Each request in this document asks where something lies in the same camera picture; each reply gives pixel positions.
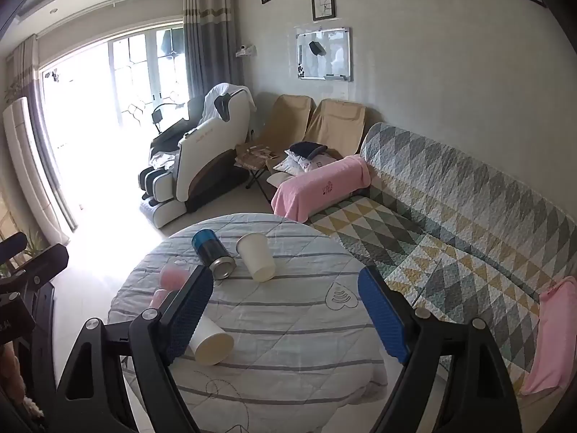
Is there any pink towel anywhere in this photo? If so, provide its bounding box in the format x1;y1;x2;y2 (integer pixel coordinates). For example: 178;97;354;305
520;276;577;397
271;154;371;223

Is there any pink cup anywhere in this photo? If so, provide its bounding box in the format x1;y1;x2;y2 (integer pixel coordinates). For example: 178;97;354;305
160;264;190;290

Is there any small folding table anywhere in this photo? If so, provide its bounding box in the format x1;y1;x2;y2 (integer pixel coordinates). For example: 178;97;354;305
234;143;286;189

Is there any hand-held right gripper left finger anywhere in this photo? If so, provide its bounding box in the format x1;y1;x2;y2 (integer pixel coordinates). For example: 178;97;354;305
54;266;215;433

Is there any blue metal can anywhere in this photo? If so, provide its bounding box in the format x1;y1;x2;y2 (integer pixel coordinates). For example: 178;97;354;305
191;229;237;283

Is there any sofa with triangle-pattern cover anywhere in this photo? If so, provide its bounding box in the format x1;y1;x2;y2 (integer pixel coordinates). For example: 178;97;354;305
270;122;577;398

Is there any white patterned pillow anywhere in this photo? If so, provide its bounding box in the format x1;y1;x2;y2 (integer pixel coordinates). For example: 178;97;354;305
273;152;345;178

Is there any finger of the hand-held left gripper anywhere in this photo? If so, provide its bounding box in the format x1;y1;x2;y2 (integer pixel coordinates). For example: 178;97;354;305
13;243;70;282
0;233;27;259

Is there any wall whiteboard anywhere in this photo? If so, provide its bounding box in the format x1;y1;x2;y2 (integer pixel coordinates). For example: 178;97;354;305
295;26;353;83

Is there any white cloth on massage chair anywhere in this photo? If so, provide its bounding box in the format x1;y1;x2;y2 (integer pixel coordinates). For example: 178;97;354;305
201;83;257;123

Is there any beige folding chair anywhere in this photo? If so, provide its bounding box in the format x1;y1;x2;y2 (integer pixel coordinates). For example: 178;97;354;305
301;98;369;159
246;94;316;164

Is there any grey curtain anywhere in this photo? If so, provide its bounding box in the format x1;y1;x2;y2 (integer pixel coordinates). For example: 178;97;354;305
8;35;78;235
181;0;247;100

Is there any white paper cup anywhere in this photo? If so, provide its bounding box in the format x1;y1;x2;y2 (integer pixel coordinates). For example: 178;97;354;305
188;313;234;366
235;233;277;283

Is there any medium black picture frame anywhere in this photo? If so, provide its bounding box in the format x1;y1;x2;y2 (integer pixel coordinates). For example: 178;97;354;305
310;0;335;21

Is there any dark folded cloth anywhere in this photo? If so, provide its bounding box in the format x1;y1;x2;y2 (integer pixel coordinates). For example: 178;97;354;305
288;141;328;159

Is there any white massage chair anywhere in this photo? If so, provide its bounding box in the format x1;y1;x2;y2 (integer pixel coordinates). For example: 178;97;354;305
137;83;258;229

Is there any round table with striped quilt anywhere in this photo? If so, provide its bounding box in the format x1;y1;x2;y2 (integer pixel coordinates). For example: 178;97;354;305
107;213;389;433

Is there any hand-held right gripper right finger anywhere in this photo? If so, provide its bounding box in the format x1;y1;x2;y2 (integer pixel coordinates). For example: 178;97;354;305
357;265;524;433

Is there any green potted plant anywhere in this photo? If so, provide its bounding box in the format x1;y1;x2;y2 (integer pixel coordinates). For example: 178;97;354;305
0;216;48;280

